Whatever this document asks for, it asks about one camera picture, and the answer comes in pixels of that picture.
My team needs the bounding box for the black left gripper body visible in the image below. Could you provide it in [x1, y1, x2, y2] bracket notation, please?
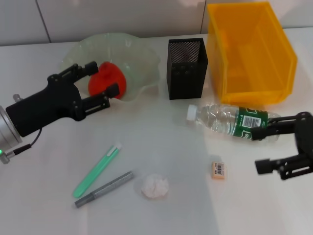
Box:
[5, 73, 84, 138]

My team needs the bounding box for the red-orange fruit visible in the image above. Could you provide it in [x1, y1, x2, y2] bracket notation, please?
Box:
[88, 61, 128, 100]

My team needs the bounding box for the white paper ball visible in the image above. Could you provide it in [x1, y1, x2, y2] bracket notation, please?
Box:
[141, 173, 170, 199]

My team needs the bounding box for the clear green-label water bottle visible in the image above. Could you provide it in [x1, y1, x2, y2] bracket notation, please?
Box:
[187, 104, 283, 142]

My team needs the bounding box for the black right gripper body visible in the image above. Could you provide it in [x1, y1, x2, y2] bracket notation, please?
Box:
[292, 112, 313, 173]

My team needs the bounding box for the mint green pen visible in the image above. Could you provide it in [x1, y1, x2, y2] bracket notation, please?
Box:
[72, 142, 122, 198]

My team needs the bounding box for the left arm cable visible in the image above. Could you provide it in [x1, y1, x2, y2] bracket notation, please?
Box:
[4, 127, 42, 157]

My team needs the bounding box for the green glass fruit bowl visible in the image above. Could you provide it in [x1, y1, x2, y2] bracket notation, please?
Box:
[60, 33, 161, 102]

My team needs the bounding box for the black mesh pen holder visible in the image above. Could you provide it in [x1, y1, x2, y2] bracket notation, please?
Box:
[166, 38, 208, 100]

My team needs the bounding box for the beige eraser with barcode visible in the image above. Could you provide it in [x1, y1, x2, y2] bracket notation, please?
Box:
[211, 161, 227, 181]

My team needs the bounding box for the grey marker pen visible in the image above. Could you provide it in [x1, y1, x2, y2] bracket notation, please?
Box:
[74, 171, 134, 209]

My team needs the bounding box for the orange plastic bin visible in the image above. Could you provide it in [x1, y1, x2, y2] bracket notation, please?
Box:
[207, 1, 298, 105]

